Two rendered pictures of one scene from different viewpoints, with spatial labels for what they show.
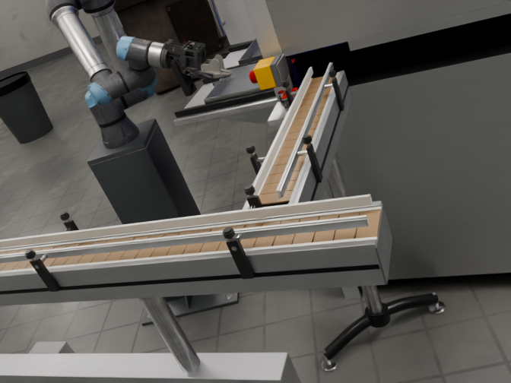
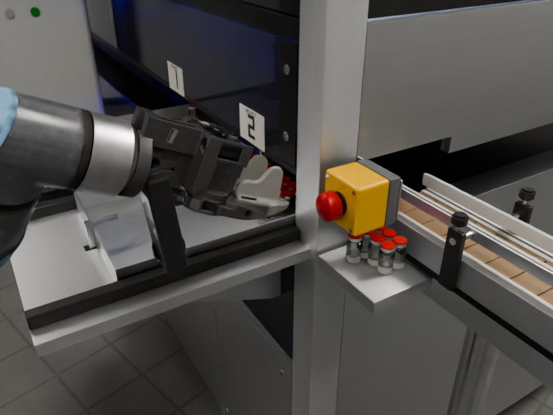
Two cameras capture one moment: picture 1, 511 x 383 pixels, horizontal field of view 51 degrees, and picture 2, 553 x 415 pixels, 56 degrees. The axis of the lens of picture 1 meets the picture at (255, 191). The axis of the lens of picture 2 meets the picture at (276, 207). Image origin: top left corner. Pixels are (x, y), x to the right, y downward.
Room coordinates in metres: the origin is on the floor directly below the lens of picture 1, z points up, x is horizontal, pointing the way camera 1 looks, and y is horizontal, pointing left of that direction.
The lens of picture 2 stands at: (1.32, 0.42, 1.33)
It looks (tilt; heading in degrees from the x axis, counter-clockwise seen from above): 30 degrees down; 302
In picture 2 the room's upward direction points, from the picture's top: straight up
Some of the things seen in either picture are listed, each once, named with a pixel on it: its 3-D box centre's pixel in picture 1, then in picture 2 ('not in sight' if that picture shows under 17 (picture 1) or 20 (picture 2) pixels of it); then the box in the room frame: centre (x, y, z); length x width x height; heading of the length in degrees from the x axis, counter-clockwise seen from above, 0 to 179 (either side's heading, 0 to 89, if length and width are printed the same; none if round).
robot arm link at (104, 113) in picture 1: (105, 101); not in sight; (2.11, 0.42, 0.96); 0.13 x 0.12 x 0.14; 106
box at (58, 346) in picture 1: (54, 357); not in sight; (1.31, 0.75, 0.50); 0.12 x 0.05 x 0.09; 63
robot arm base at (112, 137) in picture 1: (116, 128); not in sight; (2.11, 0.42, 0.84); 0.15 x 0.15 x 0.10
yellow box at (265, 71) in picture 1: (270, 73); (359, 197); (1.55, -0.17, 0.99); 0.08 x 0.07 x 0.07; 63
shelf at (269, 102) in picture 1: (261, 70); (137, 189); (2.01, -0.20, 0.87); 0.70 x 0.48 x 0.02; 153
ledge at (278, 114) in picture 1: (294, 109); (381, 268); (1.52, -0.20, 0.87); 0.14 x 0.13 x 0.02; 63
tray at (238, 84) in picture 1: (259, 78); (196, 207); (1.84, -0.16, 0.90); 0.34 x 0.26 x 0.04; 62
